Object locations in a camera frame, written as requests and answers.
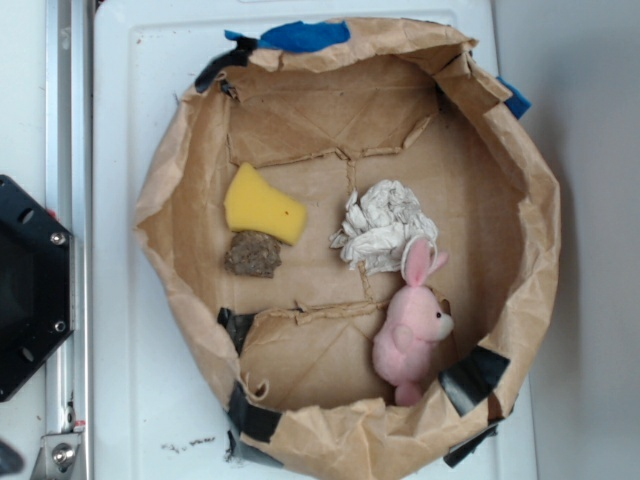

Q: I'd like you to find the white paper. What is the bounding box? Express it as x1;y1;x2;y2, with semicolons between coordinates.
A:
329;179;439;275

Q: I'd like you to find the brown paper bag container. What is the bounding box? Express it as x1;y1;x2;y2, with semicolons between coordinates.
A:
132;17;562;480

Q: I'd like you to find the brown rough rock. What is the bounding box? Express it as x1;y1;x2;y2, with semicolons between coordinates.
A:
224;231;282;278

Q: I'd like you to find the yellow sponge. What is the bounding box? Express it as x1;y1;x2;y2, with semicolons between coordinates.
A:
223;163;307;245

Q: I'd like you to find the pink plush bunny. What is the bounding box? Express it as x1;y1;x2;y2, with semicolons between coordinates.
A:
372;236;454;407

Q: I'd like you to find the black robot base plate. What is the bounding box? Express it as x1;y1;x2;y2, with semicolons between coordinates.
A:
0;175;72;402

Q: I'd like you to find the aluminium frame rail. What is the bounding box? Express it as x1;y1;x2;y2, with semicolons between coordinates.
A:
45;1;97;479

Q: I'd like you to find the metal corner bracket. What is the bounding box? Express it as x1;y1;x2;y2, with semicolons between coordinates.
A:
30;432;82;480

